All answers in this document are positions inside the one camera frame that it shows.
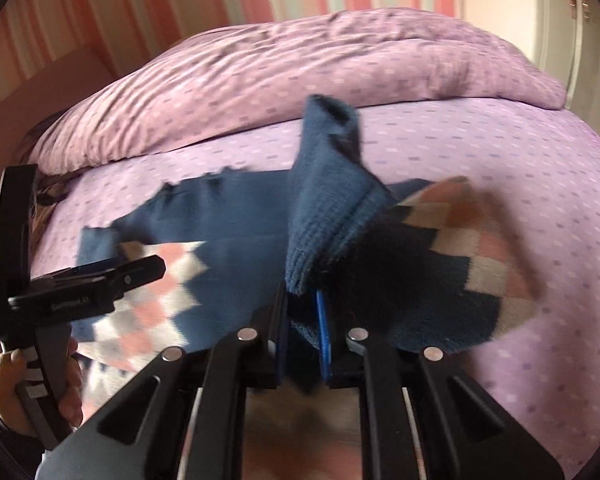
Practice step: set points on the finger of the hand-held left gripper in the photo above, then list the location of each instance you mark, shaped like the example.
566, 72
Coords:
97, 266
140, 272

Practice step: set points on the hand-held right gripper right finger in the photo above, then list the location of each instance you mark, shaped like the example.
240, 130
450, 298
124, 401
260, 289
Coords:
325, 340

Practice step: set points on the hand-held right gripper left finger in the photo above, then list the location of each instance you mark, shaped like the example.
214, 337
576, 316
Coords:
280, 345

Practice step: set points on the blue patterned knit sweater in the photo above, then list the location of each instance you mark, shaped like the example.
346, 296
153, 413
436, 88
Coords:
240, 210

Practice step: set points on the person's left hand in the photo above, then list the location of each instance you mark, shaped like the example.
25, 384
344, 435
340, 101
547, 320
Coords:
2, 380

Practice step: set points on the pink padded headboard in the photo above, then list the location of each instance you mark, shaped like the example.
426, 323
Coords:
70, 72

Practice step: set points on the purple dotted bed sheet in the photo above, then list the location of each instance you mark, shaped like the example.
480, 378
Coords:
540, 370

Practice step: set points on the purple dotted duvet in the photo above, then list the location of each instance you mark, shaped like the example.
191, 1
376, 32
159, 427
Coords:
280, 75

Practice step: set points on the white wardrobe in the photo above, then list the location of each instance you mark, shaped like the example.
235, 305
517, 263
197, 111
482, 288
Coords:
562, 35

